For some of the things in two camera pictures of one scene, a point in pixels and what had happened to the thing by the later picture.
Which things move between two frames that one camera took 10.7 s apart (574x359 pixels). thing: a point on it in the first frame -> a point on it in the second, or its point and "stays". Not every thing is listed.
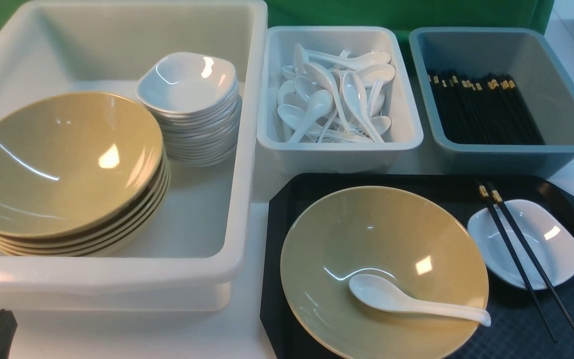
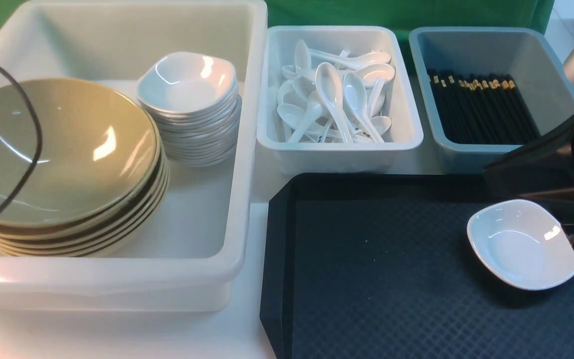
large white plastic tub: x=203 y=246 stays
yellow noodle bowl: x=422 y=245 -> x=100 y=149
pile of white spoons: x=334 y=96 stays
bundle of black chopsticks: x=480 y=108 stays
